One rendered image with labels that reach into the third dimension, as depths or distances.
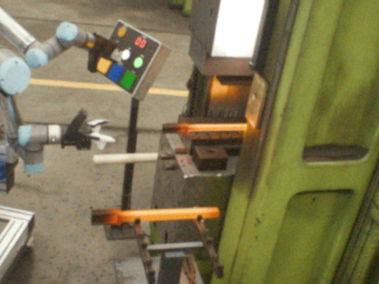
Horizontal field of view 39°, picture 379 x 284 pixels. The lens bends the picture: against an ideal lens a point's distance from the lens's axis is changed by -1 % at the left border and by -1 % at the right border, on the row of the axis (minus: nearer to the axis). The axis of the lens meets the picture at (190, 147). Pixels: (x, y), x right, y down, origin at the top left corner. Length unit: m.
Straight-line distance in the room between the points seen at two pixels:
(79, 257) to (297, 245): 1.29
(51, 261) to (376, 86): 1.88
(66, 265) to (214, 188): 1.12
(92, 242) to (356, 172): 1.63
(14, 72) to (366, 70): 1.16
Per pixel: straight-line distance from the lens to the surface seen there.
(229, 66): 2.07
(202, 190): 2.14
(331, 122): 1.94
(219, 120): 2.35
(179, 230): 2.24
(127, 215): 1.78
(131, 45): 2.63
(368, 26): 1.84
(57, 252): 3.05
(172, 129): 2.21
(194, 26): 2.15
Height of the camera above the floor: 2.05
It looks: 30 degrees down
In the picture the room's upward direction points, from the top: 10 degrees clockwise
